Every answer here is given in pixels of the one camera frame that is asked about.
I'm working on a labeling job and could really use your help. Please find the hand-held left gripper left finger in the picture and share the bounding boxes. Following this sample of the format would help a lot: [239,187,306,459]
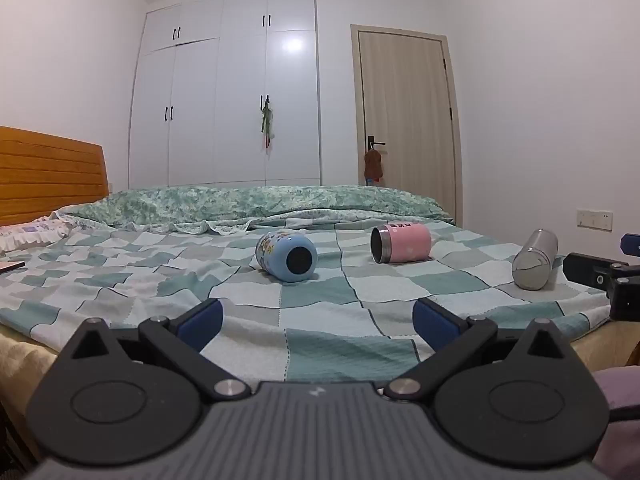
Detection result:
[59,298,252,404]

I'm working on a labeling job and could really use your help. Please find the white wall socket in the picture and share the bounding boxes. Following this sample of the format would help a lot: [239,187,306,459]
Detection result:
[575,208,614,234]

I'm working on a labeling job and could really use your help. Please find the checked green bedsheet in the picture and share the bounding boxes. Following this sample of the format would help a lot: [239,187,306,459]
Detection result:
[0,217,614,384]

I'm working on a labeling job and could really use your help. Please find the green hanging toy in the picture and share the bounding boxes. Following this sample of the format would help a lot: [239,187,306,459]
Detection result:
[258,103,277,150]

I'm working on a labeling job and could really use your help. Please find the purple clothing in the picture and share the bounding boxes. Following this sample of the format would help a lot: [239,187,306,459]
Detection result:
[592,367,640,412]

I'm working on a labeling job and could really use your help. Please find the pink steel cup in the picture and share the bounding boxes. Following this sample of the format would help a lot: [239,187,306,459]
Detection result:
[370,222,433,265]

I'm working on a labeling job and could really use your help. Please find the beige mattress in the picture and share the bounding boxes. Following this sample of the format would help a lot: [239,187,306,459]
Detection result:
[0,319,640,457]

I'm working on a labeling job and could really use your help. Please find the blue cartoon print cup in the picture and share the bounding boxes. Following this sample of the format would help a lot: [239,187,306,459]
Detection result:
[255,230,319,285]

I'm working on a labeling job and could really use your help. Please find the beige door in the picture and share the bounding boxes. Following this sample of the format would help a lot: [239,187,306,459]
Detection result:
[350,24,464,226]

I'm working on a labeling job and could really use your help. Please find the white wardrobe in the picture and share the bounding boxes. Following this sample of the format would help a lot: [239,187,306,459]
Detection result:
[128,0,322,191]

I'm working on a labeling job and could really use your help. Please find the silver steel cup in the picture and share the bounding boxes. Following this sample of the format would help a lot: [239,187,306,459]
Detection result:
[512,228,559,291]

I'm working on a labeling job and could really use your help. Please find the green floral quilt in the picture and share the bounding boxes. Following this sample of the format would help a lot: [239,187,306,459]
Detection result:
[52,184,454,237]

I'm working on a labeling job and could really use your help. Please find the wooden headboard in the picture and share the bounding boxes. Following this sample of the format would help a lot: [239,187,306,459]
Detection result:
[0,126,110,228]

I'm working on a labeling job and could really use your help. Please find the white printed pillow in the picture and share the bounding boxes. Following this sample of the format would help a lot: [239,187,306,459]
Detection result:
[0,214,74,254]

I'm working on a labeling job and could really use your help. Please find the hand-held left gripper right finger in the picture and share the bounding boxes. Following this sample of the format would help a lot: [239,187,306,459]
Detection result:
[383,297,584,404]

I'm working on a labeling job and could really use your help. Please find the brown bag on door handle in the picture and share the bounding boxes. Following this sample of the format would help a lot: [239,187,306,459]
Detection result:
[363,149,384,186]

